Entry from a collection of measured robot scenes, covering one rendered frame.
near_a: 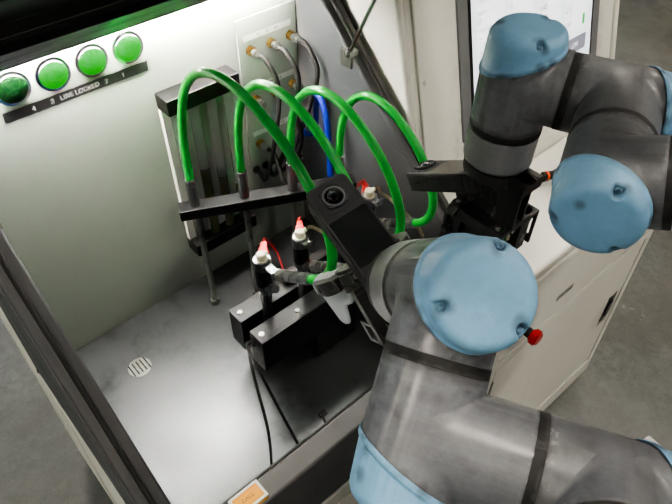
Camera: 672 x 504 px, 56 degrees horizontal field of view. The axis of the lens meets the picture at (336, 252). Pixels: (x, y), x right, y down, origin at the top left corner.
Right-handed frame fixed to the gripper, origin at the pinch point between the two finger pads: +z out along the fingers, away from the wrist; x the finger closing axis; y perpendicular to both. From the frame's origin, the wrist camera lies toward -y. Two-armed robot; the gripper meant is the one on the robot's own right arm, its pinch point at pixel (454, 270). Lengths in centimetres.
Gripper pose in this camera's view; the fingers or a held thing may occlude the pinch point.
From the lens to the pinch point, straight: 87.1
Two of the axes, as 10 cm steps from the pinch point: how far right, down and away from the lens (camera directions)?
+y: 6.6, 5.4, -5.2
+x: 7.5, -4.6, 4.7
